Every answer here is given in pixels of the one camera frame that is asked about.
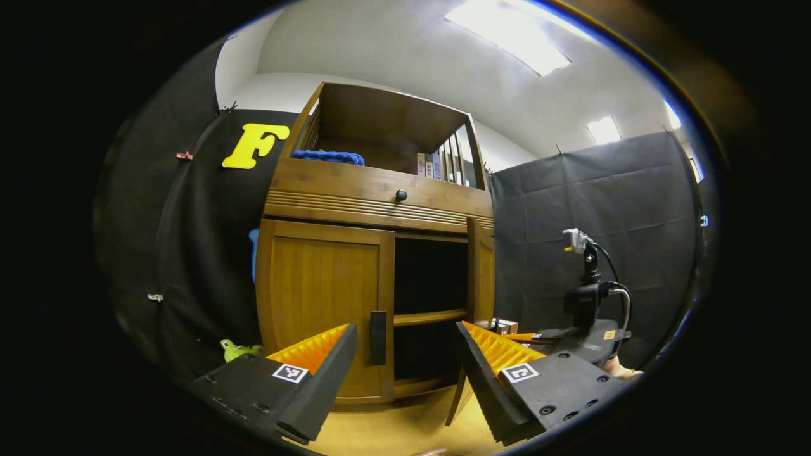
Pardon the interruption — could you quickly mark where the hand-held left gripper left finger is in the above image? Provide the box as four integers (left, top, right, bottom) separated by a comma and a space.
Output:
193, 323, 359, 444

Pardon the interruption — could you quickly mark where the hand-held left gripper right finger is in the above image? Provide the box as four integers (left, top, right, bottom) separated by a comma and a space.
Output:
456, 320, 634, 446

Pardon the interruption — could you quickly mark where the wooden cabinet door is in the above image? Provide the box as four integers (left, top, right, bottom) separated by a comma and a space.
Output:
445, 217, 496, 426
257, 218, 396, 405

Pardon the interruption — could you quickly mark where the wooden double-door shoe cabinet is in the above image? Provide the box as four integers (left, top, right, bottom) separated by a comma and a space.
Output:
255, 81, 496, 426

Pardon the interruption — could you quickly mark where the wooden inner cabinet shelf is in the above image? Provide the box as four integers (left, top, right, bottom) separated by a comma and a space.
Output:
394, 308, 469, 327

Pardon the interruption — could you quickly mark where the wooden cabinet drawer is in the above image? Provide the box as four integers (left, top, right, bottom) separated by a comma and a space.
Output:
263, 158, 495, 235

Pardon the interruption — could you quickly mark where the green plush toy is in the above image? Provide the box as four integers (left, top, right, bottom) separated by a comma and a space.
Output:
220, 339, 262, 363

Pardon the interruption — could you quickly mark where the black backdrop cloth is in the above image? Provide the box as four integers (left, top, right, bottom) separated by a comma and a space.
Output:
95, 38, 707, 381

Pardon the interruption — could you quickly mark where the small ceiling light panel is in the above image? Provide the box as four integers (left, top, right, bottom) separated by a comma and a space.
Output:
586, 116, 623, 145

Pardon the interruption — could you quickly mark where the blue cloth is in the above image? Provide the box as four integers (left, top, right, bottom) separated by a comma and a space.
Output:
291, 149, 366, 167

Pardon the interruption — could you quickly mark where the large ceiling light panel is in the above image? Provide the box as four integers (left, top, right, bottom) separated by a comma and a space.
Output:
445, 0, 572, 77

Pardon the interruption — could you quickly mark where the black left door handle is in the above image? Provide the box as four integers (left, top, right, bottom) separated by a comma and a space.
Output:
370, 310, 388, 366

